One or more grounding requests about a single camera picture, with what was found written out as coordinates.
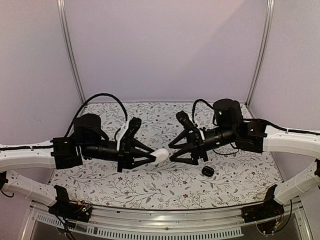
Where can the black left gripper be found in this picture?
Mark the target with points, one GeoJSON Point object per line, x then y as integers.
{"type": "Point", "coordinates": [123, 155]}

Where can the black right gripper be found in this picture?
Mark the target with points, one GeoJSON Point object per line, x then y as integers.
{"type": "Point", "coordinates": [197, 143]}

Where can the white earbud charging case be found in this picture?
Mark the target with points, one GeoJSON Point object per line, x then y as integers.
{"type": "Point", "coordinates": [160, 155]}

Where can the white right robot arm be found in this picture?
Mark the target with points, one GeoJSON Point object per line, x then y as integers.
{"type": "Point", "coordinates": [252, 135]}

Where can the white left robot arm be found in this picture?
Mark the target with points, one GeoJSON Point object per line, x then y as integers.
{"type": "Point", "coordinates": [88, 141]}

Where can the floral patterned table mat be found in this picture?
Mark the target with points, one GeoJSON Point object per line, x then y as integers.
{"type": "Point", "coordinates": [239, 178]}

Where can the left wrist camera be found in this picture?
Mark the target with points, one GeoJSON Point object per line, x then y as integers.
{"type": "Point", "coordinates": [128, 130]}

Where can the front aluminium rail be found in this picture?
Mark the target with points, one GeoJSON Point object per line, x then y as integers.
{"type": "Point", "coordinates": [222, 223]}

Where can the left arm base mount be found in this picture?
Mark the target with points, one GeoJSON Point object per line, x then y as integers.
{"type": "Point", "coordinates": [64, 208]}

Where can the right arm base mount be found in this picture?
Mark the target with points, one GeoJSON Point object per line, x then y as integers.
{"type": "Point", "coordinates": [269, 208]}

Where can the right aluminium frame post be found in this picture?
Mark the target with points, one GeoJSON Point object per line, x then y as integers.
{"type": "Point", "coordinates": [262, 51]}

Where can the aluminium frame post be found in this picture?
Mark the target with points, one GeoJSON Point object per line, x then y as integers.
{"type": "Point", "coordinates": [262, 51]}
{"type": "Point", "coordinates": [62, 12]}

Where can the left aluminium frame post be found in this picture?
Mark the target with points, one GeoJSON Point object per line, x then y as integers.
{"type": "Point", "coordinates": [62, 12]}

